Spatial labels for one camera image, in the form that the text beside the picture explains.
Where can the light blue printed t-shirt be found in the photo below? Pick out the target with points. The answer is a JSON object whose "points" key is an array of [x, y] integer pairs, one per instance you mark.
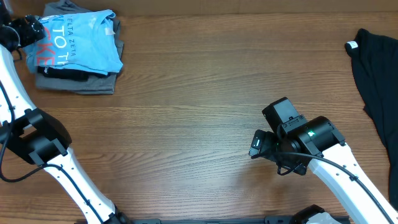
{"points": [[81, 41]]}

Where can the folded grey garment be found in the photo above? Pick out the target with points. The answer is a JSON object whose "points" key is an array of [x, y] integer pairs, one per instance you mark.
{"points": [[94, 85]]}

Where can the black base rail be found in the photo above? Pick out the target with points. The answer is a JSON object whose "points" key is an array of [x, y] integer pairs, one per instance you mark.
{"points": [[266, 220]]}

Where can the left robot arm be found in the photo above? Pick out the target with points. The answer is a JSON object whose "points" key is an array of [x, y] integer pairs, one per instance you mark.
{"points": [[38, 138]]}

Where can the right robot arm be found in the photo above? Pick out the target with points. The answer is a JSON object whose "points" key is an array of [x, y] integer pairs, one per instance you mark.
{"points": [[298, 145]]}

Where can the folded blue denim garment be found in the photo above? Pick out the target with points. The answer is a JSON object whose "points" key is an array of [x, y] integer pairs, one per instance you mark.
{"points": [[30, 58]]}

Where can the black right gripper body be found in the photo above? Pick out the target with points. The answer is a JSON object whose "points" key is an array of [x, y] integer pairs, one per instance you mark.
{"points": [[271, 143]]}

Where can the black unfolded shirt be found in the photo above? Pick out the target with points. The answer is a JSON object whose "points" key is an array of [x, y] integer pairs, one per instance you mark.
{"points": [[374, 66]]}

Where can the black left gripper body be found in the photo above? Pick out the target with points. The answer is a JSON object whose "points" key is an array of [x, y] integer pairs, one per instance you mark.
{"points": [[25, 37]]}

